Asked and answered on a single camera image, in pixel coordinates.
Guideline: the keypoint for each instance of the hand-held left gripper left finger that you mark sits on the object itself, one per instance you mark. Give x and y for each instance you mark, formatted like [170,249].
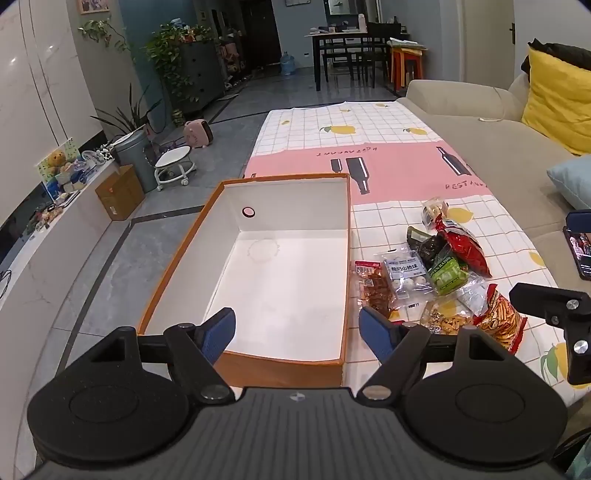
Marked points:
[220,336]

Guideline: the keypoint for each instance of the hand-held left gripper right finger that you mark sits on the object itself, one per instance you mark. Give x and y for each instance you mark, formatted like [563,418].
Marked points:
[375,336]

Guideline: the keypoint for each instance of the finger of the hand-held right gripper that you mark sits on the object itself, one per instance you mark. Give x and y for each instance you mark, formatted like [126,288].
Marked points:
[554,302]

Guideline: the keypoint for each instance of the red brown spicy strip packet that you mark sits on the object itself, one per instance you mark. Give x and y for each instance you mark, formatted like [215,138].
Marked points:
[375,290]

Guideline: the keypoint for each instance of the red orange stick snack packet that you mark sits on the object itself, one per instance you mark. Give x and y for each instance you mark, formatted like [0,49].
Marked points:
[501,319]

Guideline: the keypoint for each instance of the clear white ball candy packet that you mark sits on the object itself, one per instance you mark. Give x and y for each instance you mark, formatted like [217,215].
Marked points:
[407,277]

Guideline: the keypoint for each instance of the clear beige cracker packet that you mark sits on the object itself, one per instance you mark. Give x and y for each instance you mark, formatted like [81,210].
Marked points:
[445,319]

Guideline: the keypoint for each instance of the white snack packet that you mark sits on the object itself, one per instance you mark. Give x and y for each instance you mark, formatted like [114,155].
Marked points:
[475,296]

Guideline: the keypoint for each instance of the orange cardboard box white inside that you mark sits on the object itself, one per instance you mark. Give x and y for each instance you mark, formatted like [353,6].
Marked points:
[286,277]

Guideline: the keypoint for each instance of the green snack packet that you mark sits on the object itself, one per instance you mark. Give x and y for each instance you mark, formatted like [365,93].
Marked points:
[448,276]

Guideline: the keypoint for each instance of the shiny red snack packet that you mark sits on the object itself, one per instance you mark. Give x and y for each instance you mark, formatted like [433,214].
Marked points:
[466,249]

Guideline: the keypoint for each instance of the dark olive snack packet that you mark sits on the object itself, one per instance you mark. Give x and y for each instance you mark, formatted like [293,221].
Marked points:
[430,247]

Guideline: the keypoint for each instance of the clear mixed candy packet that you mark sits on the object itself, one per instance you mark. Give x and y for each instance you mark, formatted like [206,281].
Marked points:
[434,210]

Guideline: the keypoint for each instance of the black smartphone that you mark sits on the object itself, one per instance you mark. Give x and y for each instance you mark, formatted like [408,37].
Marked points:
[579,244]

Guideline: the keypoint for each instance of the light blue cushion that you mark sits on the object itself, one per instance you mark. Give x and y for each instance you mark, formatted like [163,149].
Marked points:
[575,182]

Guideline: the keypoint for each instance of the printed lemon bottle tablecloth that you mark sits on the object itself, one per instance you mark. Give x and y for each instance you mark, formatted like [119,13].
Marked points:
[392,175]

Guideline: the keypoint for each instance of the beige sofa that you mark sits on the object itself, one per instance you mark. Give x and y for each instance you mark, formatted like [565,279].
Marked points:
[489,152]

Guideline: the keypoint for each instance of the person's striped teal clothing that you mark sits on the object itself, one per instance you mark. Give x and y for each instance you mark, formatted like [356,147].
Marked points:
[582,466]

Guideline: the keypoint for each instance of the brown cardboard box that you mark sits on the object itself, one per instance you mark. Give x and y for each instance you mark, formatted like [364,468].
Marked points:
[121,194]

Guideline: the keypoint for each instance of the white rolling stool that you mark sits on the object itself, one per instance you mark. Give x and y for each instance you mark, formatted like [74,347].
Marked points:
[173,159]

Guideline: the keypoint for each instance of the grey trash bin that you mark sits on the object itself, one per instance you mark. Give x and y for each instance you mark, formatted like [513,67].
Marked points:
[134,157]

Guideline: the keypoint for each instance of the yellow cushion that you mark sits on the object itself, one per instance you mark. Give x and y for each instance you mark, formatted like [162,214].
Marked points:
[561,99]

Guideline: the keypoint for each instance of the pink space heater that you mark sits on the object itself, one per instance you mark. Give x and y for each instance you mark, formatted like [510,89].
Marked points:
[198,134]

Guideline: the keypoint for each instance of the small green jar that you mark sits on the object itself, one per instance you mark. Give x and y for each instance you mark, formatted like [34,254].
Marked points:
[178,118]

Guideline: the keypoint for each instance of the long-leaf potted plant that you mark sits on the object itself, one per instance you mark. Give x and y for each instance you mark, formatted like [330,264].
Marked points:
[127,117]

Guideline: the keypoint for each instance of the teddy bear picture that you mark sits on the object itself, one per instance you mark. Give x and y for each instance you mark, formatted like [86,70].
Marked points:
[57,159]

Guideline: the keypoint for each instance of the dark cloth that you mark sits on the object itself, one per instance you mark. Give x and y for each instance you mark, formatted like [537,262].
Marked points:
[554,50]

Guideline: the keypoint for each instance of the grey drawer cabinet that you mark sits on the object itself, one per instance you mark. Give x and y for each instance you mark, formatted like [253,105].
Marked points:
[203,74]

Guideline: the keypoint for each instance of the orange stacked stools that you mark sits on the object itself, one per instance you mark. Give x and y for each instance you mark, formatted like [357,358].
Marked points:
[406,64]

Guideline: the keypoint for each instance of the blue water jug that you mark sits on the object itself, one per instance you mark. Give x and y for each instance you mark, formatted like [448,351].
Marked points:
[288,64]

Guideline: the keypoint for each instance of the shoe rack with toys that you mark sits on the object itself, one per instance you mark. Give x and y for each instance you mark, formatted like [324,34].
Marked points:
[231,55]

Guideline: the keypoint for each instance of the trailing green plant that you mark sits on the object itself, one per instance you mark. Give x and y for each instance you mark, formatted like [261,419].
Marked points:
[168,60]

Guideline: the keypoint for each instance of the dark dining chair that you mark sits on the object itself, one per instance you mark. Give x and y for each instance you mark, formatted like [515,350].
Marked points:
[383,50]

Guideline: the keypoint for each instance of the papers on stools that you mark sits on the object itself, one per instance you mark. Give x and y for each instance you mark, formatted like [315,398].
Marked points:
[406,43]

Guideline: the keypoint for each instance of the dark dining table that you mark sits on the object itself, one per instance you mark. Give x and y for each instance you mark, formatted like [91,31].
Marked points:
[351,37]

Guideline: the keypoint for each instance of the dark entrance door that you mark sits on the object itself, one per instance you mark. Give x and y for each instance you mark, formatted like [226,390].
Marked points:
[261,32]

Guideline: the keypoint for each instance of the pink bottle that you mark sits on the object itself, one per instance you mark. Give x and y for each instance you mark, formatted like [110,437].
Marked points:
[363,23]

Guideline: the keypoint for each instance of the hanging pothos plant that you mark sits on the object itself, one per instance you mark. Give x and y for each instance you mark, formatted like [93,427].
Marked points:
[104,32]

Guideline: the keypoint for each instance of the framed wall picture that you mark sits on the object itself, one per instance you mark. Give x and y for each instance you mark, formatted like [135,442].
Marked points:
[93,5]

